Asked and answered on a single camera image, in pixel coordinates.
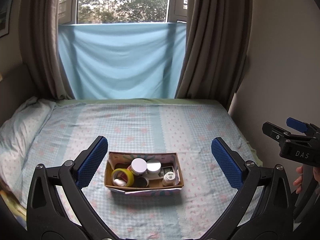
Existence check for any white earbuds case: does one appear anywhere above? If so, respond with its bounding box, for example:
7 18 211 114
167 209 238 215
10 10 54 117
113 178 127 187

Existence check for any yellow tape roll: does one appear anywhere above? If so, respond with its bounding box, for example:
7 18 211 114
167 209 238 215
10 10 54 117
111 168 135 187

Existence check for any black-capped small jar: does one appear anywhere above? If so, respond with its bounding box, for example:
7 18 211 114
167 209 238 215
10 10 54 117
135 176 149 188

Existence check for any green jar with white lid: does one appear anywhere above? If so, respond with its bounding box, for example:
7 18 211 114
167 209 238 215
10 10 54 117
128 158 147 176

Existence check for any white vitamin pill bottle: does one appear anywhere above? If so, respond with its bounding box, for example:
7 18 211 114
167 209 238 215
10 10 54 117
162 171 176 186

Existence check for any white-lidded cream jar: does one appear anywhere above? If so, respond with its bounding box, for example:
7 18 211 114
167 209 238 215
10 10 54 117
146 159 161 174

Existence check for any person's right hand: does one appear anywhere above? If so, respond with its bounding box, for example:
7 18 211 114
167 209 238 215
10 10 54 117
292 165 320 194

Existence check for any green under blanket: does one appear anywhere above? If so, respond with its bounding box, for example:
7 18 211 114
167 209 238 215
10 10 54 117
57 99 263 166

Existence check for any brown cardboard box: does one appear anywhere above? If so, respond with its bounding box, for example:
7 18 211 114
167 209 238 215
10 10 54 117
104 152 184 196

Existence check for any white pillow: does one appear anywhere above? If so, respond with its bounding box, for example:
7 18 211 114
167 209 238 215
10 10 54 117
1 97 56 186

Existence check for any blue checkered floral bedsheet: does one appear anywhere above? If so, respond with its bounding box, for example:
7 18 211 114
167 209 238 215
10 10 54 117
19 101 253 239

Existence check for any right brown curtain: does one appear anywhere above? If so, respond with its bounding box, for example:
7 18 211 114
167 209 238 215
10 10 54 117
175 0 253 109

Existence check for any brown curtain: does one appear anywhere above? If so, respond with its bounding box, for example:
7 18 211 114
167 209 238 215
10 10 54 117
18 0 74 100
175 0 253 109

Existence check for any light blue hanging cloth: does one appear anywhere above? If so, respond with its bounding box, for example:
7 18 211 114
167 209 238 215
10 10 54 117
58 22 186 100

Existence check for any left brown curtain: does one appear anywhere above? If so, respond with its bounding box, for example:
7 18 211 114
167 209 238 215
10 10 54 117
18 0 74 100

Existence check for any window frame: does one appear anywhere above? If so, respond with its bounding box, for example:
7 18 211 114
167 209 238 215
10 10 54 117
58 0 188 24

